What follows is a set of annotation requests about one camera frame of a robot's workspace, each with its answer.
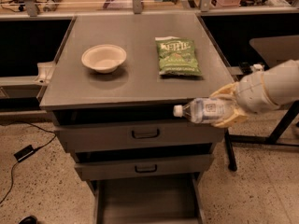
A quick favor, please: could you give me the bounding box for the green chip bag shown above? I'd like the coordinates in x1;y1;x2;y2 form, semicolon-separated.
155;36;201;77

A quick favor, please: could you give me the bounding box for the black floor cable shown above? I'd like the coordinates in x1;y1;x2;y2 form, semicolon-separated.
0;119;57;204

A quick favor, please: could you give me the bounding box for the grey bottom drawer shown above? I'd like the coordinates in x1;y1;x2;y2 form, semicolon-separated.
93;174;206;224

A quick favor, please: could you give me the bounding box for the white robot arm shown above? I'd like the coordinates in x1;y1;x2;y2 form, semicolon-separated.
211;60;299;128

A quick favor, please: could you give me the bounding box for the clear plastic water bottle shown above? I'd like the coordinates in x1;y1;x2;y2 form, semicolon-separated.
173;98;235;124

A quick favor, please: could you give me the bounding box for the grey middle drawer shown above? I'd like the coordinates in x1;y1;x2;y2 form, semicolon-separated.
75;154;214;181

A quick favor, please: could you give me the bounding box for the black coiled tool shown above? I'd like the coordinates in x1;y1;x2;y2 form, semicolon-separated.
43;0;62;12

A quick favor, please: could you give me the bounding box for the grey drawer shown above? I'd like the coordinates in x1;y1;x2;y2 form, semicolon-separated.
55;119;225;152
93;174;206;224
75;154;214;181

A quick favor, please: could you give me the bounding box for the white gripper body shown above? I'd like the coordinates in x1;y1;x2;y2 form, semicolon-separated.
235;72;276;113

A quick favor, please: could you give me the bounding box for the black shoe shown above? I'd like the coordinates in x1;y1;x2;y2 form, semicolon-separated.
18;216;38;224

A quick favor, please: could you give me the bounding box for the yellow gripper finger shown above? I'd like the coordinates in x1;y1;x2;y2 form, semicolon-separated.
212;108;248;128
210;82;238;99

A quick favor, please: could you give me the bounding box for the black power adapter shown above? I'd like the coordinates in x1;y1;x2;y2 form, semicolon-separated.
14;145;35;162

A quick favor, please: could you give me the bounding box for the grey drawer cabinet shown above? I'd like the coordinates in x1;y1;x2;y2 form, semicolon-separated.
39;12;244;224

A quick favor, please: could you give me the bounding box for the white paper bowl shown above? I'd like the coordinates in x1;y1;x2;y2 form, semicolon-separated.
81;44;127;74

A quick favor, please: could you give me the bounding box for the grey top drawer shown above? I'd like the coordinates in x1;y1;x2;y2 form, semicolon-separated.
55;119;225;152

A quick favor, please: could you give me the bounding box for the white plastic bracket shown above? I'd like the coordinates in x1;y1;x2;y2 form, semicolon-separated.
35;61;56;85

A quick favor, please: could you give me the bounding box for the white power strip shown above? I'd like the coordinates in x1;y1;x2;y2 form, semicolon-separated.
239;63;264;75

